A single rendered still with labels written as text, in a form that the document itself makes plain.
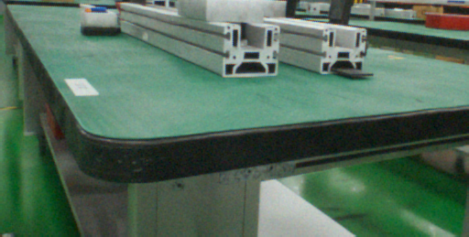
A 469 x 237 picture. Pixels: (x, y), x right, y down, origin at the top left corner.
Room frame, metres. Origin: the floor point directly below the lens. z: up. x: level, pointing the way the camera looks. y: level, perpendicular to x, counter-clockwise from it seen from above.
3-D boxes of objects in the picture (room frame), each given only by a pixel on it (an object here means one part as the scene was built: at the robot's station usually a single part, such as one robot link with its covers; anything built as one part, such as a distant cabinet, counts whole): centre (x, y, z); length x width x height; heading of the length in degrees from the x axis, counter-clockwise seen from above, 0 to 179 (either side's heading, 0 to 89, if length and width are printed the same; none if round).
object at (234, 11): (0.90, 0.17, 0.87); 0.16 x 0.11 x 0.07; 33
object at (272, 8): (1.21, 0.15, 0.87); 0.16 x 0.11 x 0.07; 33
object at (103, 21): (1.28, 0.56, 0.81); 0.10 x 0.08 x 0.06; 123
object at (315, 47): (1.21, 0.15, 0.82); 0.80 x 0.10 x 0.09; 33
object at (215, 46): (1.11, 0.31, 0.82); 0.80 x 0.10 x 0.09; 33
